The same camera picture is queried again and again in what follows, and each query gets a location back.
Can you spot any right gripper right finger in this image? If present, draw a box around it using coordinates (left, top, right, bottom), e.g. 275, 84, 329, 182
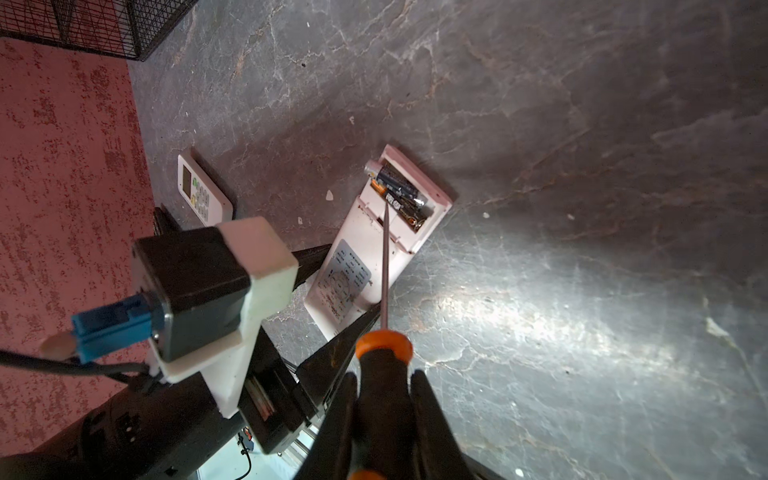
410, 370, 502, 480

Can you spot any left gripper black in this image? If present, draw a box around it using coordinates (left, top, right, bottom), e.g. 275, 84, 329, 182
238, 244, 380, 454

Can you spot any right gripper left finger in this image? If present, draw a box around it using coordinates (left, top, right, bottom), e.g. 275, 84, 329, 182
293, 373, 358, 480

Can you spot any long white remote control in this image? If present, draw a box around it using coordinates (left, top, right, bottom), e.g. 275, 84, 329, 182
304, 145, 453, 340

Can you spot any orange black screwdriver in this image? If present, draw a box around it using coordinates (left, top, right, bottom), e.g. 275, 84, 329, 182
349, 207, 415, 479

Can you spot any AAA battery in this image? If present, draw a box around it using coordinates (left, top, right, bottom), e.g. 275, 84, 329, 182
370, 179, 427, 232
374, 164, 431, 217

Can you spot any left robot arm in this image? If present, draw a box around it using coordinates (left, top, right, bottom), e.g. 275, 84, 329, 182
1, 308, 379, 479

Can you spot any small white AC remote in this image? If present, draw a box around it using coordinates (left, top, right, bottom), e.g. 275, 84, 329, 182
177, 150, 234, 227

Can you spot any black wire rack organizer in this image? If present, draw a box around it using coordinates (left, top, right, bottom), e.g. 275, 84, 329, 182
1, 0, 196, 61

